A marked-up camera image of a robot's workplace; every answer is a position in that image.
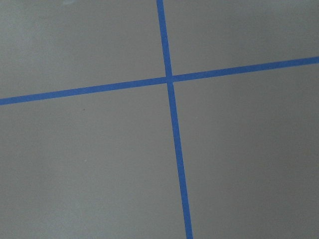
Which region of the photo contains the blue tape strip lengthwise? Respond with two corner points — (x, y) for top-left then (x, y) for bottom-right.
(157, 0), (193, 239)

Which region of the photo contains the blue tape strip crosswise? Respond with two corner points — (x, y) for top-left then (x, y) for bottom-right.
(0, 56), (319, 105)

